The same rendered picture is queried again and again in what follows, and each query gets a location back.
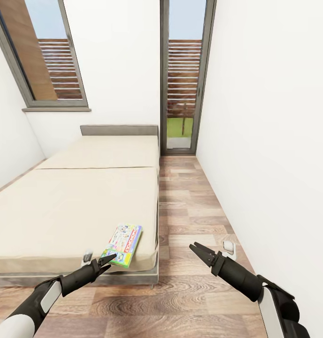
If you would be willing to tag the board game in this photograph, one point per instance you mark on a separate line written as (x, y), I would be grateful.
(123, 243)

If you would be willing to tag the door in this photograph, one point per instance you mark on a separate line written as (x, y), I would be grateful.
(185, 39)

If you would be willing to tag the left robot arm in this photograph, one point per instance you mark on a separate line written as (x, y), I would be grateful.
(25, 321)

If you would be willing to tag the fixed window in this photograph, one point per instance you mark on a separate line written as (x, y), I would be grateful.
(36, 41)

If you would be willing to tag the bed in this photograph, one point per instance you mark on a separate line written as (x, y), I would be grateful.
(75, 200)

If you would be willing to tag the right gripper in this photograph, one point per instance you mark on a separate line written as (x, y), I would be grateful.
(224, 267)

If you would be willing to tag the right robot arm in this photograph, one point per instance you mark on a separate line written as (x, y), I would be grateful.
(279, 311)

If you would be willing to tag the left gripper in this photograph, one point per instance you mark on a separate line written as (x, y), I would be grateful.
(90, 272)

